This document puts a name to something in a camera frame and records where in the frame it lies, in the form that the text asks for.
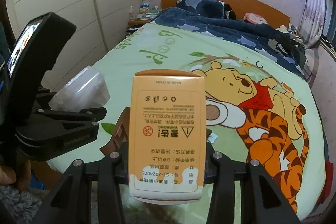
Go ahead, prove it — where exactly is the translucent plastic container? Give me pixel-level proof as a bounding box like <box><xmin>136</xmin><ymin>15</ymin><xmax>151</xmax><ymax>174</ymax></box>
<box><xmin>49</xmin><ymin>66</ymin><xmax>110</xmax><ymax>113</ymax></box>

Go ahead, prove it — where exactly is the dark blue pillow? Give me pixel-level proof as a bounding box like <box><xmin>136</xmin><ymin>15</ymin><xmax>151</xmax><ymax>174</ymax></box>
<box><xmin>176</xmin><ymin>0</ymin><xmax>237</xmax><ymax>20</ymax></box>

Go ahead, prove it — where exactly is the window curtain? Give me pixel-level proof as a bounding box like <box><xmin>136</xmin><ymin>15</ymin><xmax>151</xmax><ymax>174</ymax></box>
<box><xmin>299</xmin><ymin>0</ymin><xmax>335</xmax><ymax>49</ymax></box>

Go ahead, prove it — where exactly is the wooden nightstand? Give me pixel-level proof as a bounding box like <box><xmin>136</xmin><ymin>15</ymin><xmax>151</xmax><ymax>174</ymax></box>
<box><xmin>128</xmin><ymin>10</ymin><xmax>161</xmax><ymax>27</ymax></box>

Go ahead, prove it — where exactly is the pink cloth item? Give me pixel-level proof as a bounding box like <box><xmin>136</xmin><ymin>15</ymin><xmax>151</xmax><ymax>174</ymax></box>
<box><xmin>243</xmin><ymin>12</ymin><xmax>268</xmax><ymax>24</ymax></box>

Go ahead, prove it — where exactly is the dark blue duvet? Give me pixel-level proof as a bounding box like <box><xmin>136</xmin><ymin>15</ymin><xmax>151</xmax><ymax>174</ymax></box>
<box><xmin>151</xmin><ymin>7</ymin><xmax>306</xmax><ymax>79</ymax></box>

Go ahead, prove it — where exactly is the Winnie the Pooh blanket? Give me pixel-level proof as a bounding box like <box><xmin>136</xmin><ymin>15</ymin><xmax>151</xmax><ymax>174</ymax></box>
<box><xmin>49</xmin><ymin>23</ymin><xmax>325</xmax><ymax>220</ymax></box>

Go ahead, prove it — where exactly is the orange cardboard box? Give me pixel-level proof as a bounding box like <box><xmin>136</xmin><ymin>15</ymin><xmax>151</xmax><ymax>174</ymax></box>
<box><xmin>128</xmin><ymin>69</ymin><xmax>206</xmax><ymax>205</ymax></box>

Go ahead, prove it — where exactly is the plastic bottle on nightstand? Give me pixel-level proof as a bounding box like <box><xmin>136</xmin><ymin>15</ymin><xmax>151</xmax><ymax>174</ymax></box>
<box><xmin>129</xmin><ymin>6</ymin><xmax>134</xmax><ymax>20</ymax></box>

